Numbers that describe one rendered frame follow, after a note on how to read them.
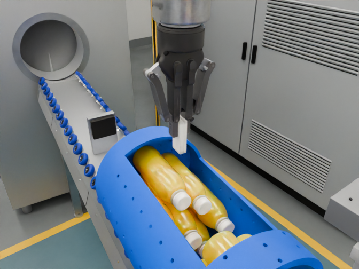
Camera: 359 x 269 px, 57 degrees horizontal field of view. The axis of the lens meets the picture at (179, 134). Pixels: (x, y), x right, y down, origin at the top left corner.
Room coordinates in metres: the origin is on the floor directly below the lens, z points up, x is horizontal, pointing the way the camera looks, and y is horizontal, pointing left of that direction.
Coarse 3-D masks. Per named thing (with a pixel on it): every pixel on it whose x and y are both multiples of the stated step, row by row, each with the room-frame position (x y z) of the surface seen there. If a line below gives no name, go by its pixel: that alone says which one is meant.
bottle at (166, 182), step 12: (144, 156) 0.65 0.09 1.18; (156, 156) 0.65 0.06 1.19; (144, 168) 0.62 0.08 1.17; (156, 168) 0.60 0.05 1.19; (168, 168) 0.60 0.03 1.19; (156, 180) 0.57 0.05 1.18; (168, 180) 0.56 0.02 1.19; (180, 180) 0.57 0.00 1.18; (156, 192) 0.56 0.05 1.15; (168, 192) 0.54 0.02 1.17
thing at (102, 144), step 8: (112, 112) 1.08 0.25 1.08; (88, 120) 1.03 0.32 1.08; (96, 120) 1.03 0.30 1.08; (104, 120) 1.04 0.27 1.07; (112, 120) 1.05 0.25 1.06; (88, 128) 1.04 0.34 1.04; (96, 128) 1.02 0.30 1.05; (104, 128) 1.03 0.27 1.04; (112, 128) 1.05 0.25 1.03; (96, 136) 1.02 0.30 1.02; (104, 136) 1.03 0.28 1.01; (112, 136) 1.06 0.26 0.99; (96, 144) 1.03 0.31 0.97; (104, 144) 1.05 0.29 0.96; (112, 144) 1.06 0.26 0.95; (96, 152) 1.03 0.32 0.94
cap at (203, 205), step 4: (200, 200) 0.56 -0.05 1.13; (204, 200) 0.56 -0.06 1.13; (208, 200) 0.56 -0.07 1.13; (196, 204) 0.55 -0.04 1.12; (200, 204) 0.55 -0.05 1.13; (204, 204) 0.55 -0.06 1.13; (208, 204) 0.55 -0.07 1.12; (196, 208) 0.55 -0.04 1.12; (200, 208) 0.54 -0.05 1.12; (204, 208) 0.55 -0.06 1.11; (208, 208) 0.55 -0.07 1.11; (200, 212) 0.54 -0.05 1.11; (204, 212) 0.55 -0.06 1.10
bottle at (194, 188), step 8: (168, 152) 0.73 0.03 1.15; (168, 160) 0.69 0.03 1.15; (176, 160) 0.69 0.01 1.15; (176, 168) 0.65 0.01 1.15; (184, 168) 0.66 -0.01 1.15; (184, 176) 0.62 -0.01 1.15; (192, 176) 0.63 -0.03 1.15; (192, 184) 0.60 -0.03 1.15; (200, 184) 0.60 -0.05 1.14; (192, 192) 0.58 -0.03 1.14; (200, 192) 0.58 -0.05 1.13; (192, 200) 0.57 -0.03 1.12
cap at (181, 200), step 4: (180, 192) 0.54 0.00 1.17; (184, 192) 0.54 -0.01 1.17; (176, 196) 0.53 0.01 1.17; (180, 196) 0.52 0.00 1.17; (184, 196) 0.52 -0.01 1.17; (188, 196) 0.53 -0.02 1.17; (176, 200) 0.52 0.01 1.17; (180, 200) 0.52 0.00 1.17; (184, 200) 0.52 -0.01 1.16; (188, 200) 0.53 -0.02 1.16; (176, 204) 0.51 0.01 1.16; (180, 204) 0.52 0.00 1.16; (184, 204) 0.52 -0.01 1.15; (188, 204) 0.53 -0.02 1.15; (176, 208) 0.51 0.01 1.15; (180, 208) 0.52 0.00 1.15; (184, 208) 0.52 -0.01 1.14
